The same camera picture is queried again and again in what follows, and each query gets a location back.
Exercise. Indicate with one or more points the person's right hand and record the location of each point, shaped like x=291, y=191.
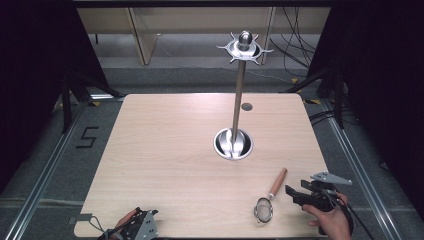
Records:
x=333, y=223

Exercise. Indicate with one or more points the yellow black floor tape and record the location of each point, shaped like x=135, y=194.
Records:
x=312, y=101

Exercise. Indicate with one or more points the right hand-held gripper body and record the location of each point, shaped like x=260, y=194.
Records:
x=325, y=196

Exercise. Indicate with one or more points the black metal stand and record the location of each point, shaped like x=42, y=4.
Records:
x=338, y=100
x=66, y=100

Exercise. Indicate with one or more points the dark curtain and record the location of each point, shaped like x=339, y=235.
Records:
x=383, y=83
x=30, y=83

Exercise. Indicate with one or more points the metal floor rail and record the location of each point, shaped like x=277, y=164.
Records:
x=365, y=180
x=40, y=186

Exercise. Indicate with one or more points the metal utensil rack stand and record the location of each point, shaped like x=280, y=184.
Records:
x=238, y=100

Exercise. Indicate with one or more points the beige wooden cabinet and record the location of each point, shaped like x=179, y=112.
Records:
x=143, y=30

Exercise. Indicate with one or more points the person's left hand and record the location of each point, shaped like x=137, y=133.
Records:
x=125, y=218

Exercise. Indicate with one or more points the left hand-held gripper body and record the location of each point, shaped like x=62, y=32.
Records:
x=141, y=226

